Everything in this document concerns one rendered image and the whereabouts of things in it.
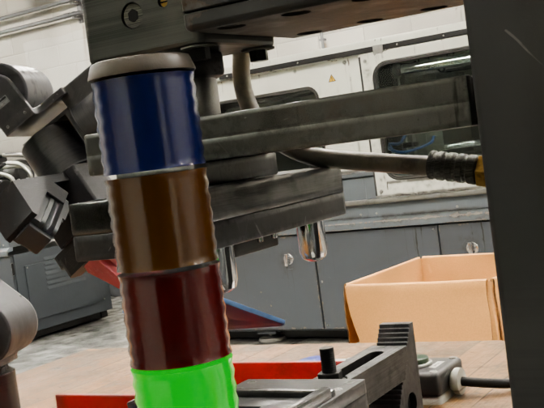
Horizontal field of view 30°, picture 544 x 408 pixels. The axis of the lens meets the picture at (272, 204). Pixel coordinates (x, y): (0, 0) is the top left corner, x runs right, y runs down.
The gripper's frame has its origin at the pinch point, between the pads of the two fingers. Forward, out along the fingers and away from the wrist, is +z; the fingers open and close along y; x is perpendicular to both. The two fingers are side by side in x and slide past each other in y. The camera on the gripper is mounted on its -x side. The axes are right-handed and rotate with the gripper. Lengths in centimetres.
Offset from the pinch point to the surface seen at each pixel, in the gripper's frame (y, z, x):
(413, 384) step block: 13.8, 19.6, 5.6
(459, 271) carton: -74, 3, 252
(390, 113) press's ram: 37.9, 6.6, -24.5
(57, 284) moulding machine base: -436, -180, 499
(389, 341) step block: 14.4, 15.4, 5.7
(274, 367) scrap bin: 3.3, 11.1, 5.0
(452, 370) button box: 13.4, 20.9, 14.8
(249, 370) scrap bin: 0.8, 9.8, 5.0
